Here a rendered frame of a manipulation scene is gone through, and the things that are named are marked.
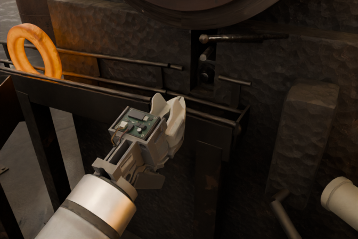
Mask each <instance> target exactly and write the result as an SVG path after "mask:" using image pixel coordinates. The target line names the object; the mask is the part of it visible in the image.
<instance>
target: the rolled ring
mask: <svg viewBox="0 0 358 239"><path fill-rule="evenodd" d="M25 39H27V40H29V41H31V42H32V43H33V44H34V45H35V46H36V48H37V49H38V50H39V52H40V54H41V56H42V58H43V61H44V64H45V74H44V75H45V76H50V77H56V78H61V76H62V64H61V59H60V56H59V53H58V51H57V49H56V47H55V45H54V44H53V42H52V41H51V39H50V37H49V36H48V35H47V34H46V33H45V32H44V31H43V30H41V28H39V27H37V26H36V25H33V24H30V23H24V24H20V25H17V26H14V27H12V28H11V29H10V30H9V32H8V34H7V48H8V52H9V55H10V58H11V60H12V62H13V64H14V66H15V68H16V69H17V70H22V71H26V72H32V73H37V74H40V73H39V72H37V71H36V70H35V69H34V68H33V67H32V65H31V64H30V62H29V61H28V59H27V56H26V54H25V49H24V40H25ZM40 75H41V74H40Z"/></svg>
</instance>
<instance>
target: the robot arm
mask: <svg viewBox="0 0 358 239"><path fill-rule="evenodd" d="M185 116H186V106H185V100H184V97H182V96H178V97H175V98H173V99H171V100H169V101H167V102H166V101H165V99H164V98H163V97H162V95H161V94H160V93H156V94H155V95H154V96H153V98H152V108H151V111H150V113H147V112H144V111H141V110H137V109H134V108H129V106H127V108H126V109H125V110H124V111H123V112H122V114H121V115H120V116H119V117H118V118H117V120H116V121H115V122H114V123H113V124H112V126H111V127H110V128H109V129H108V131H109V133H110V135H111V136H112V137H111V142H112V139H113V140H114V142H115V144H114V143H113V142H112V144H113V149H112V150H111V151H110V153H109V154H108V155H107V156H106V158H105V159H104V160H102V159H100V158H97V159H96V160H95V161H94V163H93V164H92V167H93V168H94V170H95V173H94V174H93V175H91V174H87V175H84V176H83V178H82V179H81V180H80V181H79V183H78V184H77V185H76V186H75V188H74V189H73V190H72V191H71V193H70V194H69V195H68V196H67V198H66V199H65V201H64V202H63V203H62V204H61V206H60V207H59V208H58V209H57V211H56V212H55V213H54V215H53V216H52V217H51V218H50V220H49V221H48V222H47V223H46V225H45V226H44V227H43V229H42V230H41V231H40V232H39V233H38V235H37V236H36V237H35V239H119V238H120V237H121V235H122V233H123V232H124V230H125V228H126V227H127V225H128V223H129V222H130V220H131V218H132V217H133V215H134V213H135V212H136V206H135V204H134V201H135V199H136V198H137V196H138V193H137V191H136V189H161V188H162V186H163V183H164V181H165V176H163V175H161V174H159V173H158V172H157V169H159V168H163V167H164V163H165V162H166V161H167V160H168V159H169V158H171V159H172V158H173V157H174V154H175V153H176V152H177V151H178V149H179V148H180V147H181V145H182V143H183V140H184V131H185ZM121 118H122V119H121ZM167 119H168V120H167ZM166 120H167V122H166ZM117 123H118V124H117Z"/></svg>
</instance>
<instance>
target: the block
mask: <svg viewBox="0 0 358 239"><path fill-rule="evenodd" d="M339 97H340V87H339V86H338V85H336V84H332V83H327V82H324V81H318V80H313V79H308V78H303V77H299V78H296V79H295V80H294V82H293V83H292V85H291V87H290V89H289V91H288V93H287V95H286V97H285V99H284V103H283V107H282V112H281V117H280V122H279V127H278V132H277V135H276V140H275V146H274V150H273V155H272V160H271V165H270V170H269V173H268V178H267V183H266V188H265V194H266V197H267V198H269V199H270V198H271V197H272V196H273V195H275V194H276V193H277V192H279V191H280V190H282V189H283V188H286V189H288V190H289V192H290V194H291V196H290V197H289V198H287V199H286V200H285V201H283V202H282V204H284V205H286V206H289V207H291V208H294V209H296V210H303V209H304V208H305V207H306V205H307V202H308V199H309V196H310V193H311V190H312V187H313V184H314V181H315V178H316V174H317V171H318V168H319V165H320V162H321V159H322V156H323V152H324V149H325V147H326V144H327V141H328V137H329V134H330V131H331V128H332V125H333V122H334V119H335V116H336V113H337V108H338V103H339Z"/></svg>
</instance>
